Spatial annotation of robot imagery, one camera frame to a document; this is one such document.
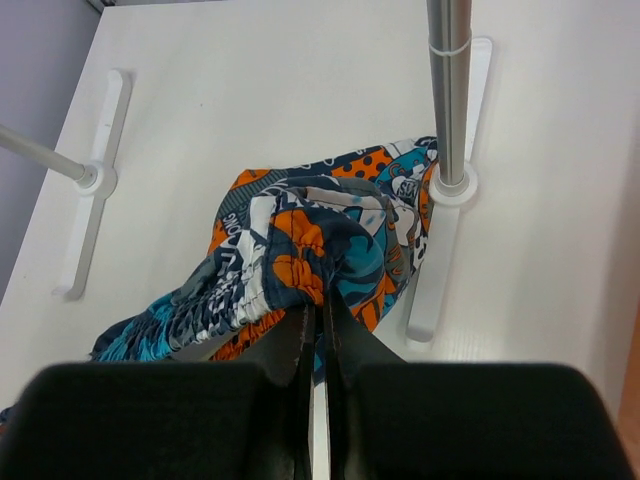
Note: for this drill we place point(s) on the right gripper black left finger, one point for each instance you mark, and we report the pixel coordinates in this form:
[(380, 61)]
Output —
[(242, 419)]

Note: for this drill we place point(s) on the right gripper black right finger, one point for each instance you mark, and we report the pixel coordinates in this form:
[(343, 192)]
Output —
[(393, 419)]

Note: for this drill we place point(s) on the colourful patterned shorts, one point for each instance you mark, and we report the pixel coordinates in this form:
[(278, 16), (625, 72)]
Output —
[(356, 223)]

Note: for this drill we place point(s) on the silver white garment rack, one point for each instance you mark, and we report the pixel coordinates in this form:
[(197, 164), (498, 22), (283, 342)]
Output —
[(459, 65)]

